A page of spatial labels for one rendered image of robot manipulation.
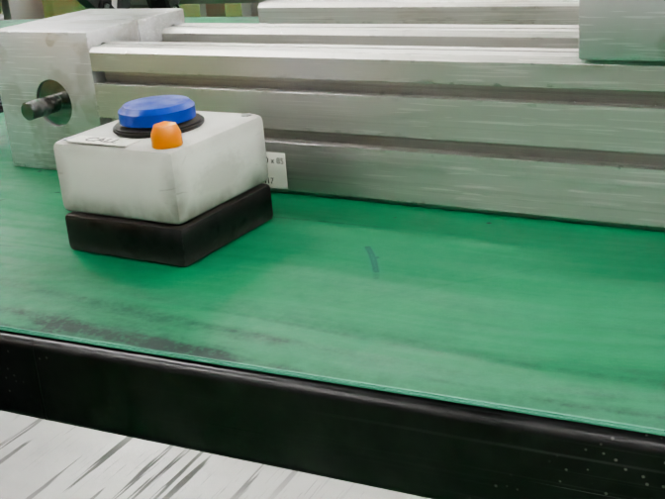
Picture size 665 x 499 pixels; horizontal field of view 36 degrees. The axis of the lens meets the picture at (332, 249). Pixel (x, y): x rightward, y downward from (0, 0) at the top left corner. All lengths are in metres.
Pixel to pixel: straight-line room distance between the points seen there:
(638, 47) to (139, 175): 0.24
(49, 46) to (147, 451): 0.87
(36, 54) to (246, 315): 0.32
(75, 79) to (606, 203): 0.35
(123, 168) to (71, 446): 1.05
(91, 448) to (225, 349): 1.11
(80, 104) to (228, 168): 0.19
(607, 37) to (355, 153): 0.16
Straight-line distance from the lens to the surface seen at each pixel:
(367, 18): 0.78
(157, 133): 0.51
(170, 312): 0.47
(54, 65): 0.71
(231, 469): 1.42
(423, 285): 0.47
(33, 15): 3.81
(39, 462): 1.52
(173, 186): 0.51
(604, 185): 0.53
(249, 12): 3.23
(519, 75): 0.53
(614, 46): 0.51
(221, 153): 0.53
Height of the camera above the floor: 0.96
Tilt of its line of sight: 20 degrees down
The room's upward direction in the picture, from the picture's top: 5 degrees counter-clockwise
